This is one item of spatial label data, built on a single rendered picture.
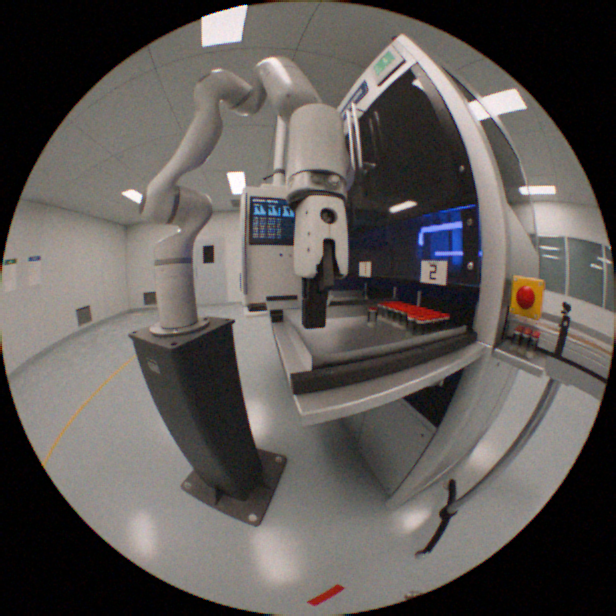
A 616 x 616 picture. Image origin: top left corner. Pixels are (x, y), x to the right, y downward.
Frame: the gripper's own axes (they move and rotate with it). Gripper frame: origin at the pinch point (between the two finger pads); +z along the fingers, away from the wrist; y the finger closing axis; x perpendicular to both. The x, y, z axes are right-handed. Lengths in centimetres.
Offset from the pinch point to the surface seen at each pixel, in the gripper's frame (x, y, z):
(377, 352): -7.2, -6.2, 4.2
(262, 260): 5, 88, -11
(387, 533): -30, -25, 94
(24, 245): 486, 128, -106
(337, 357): -1.2, -6.2, 4.0
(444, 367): -17.4, -11.0, 6.6
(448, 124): -35, -4, -49
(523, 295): -31.5, -17.8, -5.6
